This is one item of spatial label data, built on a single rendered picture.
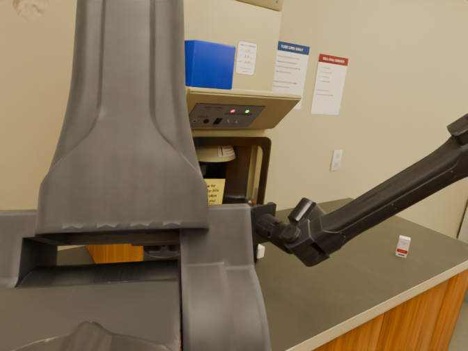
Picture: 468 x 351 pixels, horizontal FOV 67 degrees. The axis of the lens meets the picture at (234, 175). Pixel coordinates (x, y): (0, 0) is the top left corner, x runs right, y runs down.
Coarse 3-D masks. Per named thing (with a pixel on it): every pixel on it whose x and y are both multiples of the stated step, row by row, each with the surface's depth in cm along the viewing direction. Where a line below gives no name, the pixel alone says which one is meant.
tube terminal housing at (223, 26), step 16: (192, 0) 77; (208, 0) 79; (224, 0) 82; (192, 16) 78; (208, 16) 80; (224, 16) 83; (240, 16) 85; (256, 16) 88; (272, 16) 90; (192, 32) 79; (208, 32) 82; (224, 32) 84; (240, 32) 86; (256, 32) 89; (272, 32) 92; (272, 48) 93; (256, 64) 92; (272, 64) 95; (240, 80) 90; (256, 80) 93; (272, 80) 96
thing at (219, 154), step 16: (208, 144) 88; (224, 144) 90; (240, 144) 93; (256, 144) 95; (208, 160) 89; (224, 160) 91; (240, 160) 94; (256, 160) 97; (208, 176) 90; (224, 176) 93; (240, 176) 96; (256, 176) 98; (224, 192) 94; (240, 192) 97; (256, 192) 100; (256, 256) 107
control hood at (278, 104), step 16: (192, 96) 72; (208, 96) 74; (224, 96) 76; (240, 96) 78; (256, 96) 80; (272, 96) 83; (288, 96) 86; (272, 112) 89; (288, 112) 92; (192, 128) 83; (208, 128) 85; (224, 128) 88; (240, 128) 91; (256, 128) 94; (272, 128) 97
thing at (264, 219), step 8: (256, 208) 84; (264, 208) 85; (272, 208) 87; (256, 216) 84; (264, 216) 85; (272, 216) 85; (256, 224) 85; (264, 224) 83; (272, 224) 81; (256, 232) 85; (264, 232) 82; (256, 240) 87; (264, 240) 88
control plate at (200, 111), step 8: (200, 104) 75; (208, 104) 76; (216, 104) 77; (224, 104) 78; (232, 104) 80; (192, 112) 77; (200, 112) 78; (208, 112) 79; (216, 112) 80; (224, 112) 81; (232, 112) 82; (240, 112) 84; (248, 112) 85; (256, 112) 86; (192, 120) 80; (200, 120) 81; (224, 120) 85; (232, 120) 86; (240, 120) 87; (248, 120) 89
